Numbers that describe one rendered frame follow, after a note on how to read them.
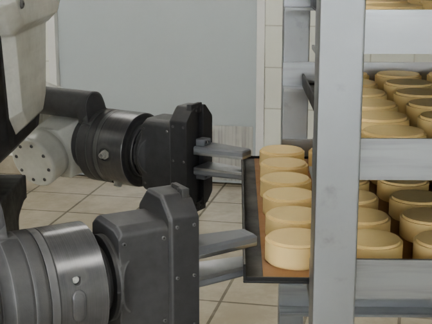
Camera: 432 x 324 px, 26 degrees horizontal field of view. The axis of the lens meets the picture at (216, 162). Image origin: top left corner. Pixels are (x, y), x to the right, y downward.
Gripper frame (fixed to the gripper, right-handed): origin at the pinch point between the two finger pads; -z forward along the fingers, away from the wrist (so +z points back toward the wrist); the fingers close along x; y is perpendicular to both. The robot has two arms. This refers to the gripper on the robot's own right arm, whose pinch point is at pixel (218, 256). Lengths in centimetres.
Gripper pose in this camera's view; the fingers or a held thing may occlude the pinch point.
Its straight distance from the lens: 73.8
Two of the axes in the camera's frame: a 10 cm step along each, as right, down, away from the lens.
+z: -8.8, 1.1, -4.7
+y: -4.8, -2.0, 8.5
